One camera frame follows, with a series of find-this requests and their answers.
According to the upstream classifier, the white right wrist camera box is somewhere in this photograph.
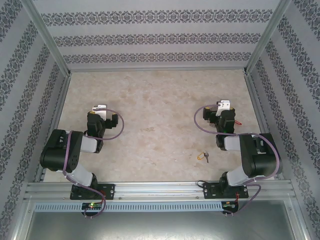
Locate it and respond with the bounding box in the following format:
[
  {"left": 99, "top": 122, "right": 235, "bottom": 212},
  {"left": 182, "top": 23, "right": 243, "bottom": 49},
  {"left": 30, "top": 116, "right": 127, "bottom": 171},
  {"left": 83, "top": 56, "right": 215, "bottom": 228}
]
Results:
[{"left": 216, "top": 99, "right": 231, "bottom": 117}]

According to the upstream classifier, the grey slotted cable duct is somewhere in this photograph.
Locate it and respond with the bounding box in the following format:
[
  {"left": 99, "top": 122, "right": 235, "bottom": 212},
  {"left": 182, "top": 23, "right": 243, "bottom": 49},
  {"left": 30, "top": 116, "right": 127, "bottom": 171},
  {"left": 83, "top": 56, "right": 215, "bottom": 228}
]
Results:
[{"left": 33, "top": 201, "right": 223, "bottom": 213}]

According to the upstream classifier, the key with yellow tag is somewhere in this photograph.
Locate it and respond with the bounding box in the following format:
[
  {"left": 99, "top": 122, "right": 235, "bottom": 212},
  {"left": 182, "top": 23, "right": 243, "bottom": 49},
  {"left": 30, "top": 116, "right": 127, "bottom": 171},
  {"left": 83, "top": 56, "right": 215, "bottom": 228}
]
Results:
[{"left": 195, "top": 150, "right": 210, "bottom": 164}]

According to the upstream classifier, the grey metal tray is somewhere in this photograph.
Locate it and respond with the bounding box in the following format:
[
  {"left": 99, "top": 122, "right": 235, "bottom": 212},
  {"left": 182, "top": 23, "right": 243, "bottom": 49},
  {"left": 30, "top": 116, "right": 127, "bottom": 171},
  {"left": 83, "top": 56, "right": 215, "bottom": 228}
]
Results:
[{"left": 14, "top": 199, "right": 311, "bottom": 240}]

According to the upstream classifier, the aluminium right frame post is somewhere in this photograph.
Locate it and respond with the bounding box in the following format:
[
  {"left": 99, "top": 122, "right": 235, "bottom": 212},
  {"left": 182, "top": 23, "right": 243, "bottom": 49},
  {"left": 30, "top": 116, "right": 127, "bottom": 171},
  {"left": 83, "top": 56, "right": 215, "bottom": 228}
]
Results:
[{"left": 243, "top": 0, "right": 293, "bottom": 76}]

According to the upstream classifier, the aluminium rear frame beam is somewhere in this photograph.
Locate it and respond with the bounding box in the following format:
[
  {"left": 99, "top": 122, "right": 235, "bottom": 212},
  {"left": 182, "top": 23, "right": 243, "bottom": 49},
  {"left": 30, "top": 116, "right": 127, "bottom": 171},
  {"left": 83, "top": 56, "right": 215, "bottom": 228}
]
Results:
[{"left": 67, "top": 65, "right": 248, "bottom": 73}]

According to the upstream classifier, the aluminium left frame post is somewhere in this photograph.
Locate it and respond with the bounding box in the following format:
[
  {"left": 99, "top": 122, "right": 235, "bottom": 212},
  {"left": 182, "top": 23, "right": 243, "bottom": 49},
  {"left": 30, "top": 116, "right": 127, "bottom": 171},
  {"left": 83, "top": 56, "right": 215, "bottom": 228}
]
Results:
[{"left": 21, "top": 0, "right": 73, "bottom": 76}]

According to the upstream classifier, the aluminium right side rail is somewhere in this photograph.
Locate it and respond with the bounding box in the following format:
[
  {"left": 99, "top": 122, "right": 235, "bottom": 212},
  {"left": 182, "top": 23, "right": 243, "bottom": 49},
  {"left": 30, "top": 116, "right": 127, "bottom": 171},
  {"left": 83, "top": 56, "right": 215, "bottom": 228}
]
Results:
[{"left": 244, "top": 73, "right": 286, "bottom": 181}]

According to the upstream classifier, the aluminium left side rail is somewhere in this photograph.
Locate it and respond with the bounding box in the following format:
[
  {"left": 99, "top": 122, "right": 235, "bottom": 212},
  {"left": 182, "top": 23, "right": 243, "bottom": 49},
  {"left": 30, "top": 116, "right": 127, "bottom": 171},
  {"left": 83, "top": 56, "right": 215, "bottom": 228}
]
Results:
[{"left": 34, "top": 73, "right": 72, "bottom": 183}]

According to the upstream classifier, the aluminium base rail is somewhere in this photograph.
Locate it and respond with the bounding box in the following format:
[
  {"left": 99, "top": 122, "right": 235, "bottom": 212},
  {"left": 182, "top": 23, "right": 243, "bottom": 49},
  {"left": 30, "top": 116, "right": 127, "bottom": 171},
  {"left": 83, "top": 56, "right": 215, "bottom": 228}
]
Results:
[{"left": 24, "top": 180, "right": 297, "bottom": 201}]

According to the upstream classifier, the aluminium frame post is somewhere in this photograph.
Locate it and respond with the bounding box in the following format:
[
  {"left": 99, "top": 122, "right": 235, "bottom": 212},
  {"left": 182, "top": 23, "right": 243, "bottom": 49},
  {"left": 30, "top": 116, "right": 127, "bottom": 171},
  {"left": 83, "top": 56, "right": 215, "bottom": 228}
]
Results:
[
  {"left": 21, "top": 0, "right": 73, "bottom": 76},
  {"left": 243, "top": 0, "right": 293, "bottom": 76}
]

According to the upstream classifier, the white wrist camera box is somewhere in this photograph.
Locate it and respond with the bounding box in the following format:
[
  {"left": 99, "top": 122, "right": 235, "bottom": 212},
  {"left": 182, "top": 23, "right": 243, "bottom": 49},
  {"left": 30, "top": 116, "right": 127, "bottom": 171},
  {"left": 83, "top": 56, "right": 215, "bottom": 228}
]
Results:
[
  {"left": 216, "top": 99, "right": 231, "bottom": 117},
  {"left": 92, "top": 104, "right": 108, "bottom": 117}
]

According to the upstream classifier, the left circuit board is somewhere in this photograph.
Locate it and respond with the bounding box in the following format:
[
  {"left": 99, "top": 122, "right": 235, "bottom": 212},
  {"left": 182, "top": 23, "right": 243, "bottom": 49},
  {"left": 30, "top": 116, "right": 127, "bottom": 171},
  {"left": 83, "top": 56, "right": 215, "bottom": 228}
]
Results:
[{"left": 81, "top": 202, "right": 104, "bottom": 210}]

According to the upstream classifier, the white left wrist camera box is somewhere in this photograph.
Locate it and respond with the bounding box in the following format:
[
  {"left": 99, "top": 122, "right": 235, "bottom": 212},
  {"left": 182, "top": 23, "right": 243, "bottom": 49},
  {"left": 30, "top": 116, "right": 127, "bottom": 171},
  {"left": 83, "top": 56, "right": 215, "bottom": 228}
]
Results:
[{"left": 92, "top": 104, "right": 108, "bottom": 117}]

